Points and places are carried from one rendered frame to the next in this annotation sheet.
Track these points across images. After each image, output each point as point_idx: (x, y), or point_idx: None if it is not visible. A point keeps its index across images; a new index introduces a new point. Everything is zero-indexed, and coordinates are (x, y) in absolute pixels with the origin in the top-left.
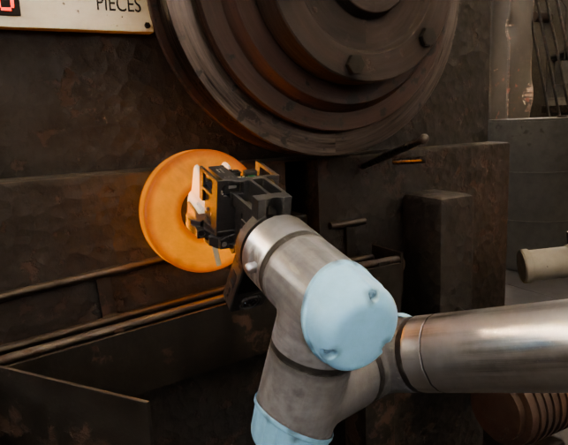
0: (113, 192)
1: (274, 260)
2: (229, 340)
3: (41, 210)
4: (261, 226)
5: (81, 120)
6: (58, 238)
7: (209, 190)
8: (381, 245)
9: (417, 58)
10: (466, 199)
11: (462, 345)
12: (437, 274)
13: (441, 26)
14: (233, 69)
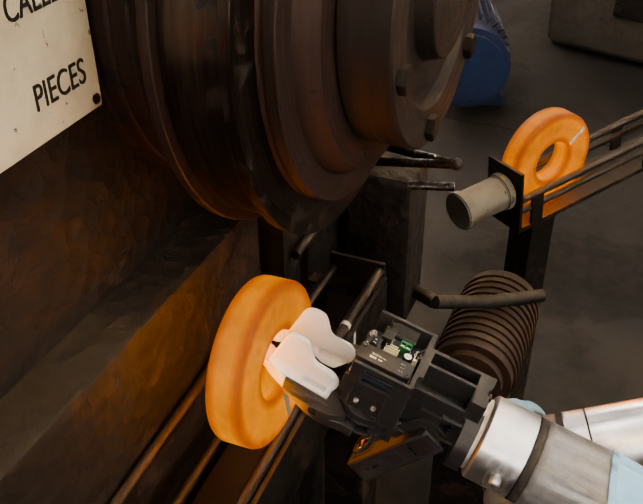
0: (119, 378)
1: (540, 477)
2: (290, 478)
3: (55, 467)
4: (492, 434)
5: (27, 288)
6: (77, 485)
7: (375, 387)
8: (325, 240)
9: (459, 75)
10: (425, 168)
11: None
12: (402, 262)
13: (473, 22)
14: (303, 178)
